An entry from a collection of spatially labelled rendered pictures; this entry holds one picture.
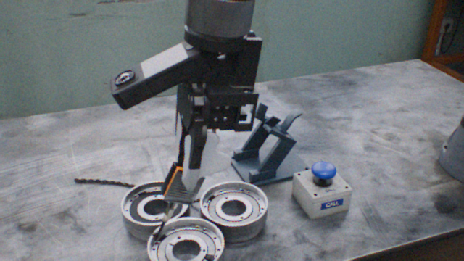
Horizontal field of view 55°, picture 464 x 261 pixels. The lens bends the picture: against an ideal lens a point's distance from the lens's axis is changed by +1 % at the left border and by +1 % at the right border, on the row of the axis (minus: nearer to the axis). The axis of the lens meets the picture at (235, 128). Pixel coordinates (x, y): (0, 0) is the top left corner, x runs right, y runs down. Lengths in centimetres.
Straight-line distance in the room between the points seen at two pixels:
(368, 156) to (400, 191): 11
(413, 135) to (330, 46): 170
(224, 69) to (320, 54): 214
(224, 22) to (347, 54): 230
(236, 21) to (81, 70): 184
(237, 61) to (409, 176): 47
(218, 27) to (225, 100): 9
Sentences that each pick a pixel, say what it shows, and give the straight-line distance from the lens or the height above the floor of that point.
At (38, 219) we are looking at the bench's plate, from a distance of 79.
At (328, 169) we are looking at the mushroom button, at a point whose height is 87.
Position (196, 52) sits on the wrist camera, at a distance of 50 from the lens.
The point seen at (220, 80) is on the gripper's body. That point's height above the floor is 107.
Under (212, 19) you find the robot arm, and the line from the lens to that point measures 47.
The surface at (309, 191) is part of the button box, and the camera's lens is 72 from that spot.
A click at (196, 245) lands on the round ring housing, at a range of 66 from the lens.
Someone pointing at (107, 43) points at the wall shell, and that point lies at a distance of 224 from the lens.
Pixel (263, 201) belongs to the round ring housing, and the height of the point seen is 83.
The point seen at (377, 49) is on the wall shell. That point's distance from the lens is 286.
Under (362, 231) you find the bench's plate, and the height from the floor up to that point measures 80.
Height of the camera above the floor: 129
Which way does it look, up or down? 31 degrees down
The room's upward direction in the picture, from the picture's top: 1 degrees clockwise
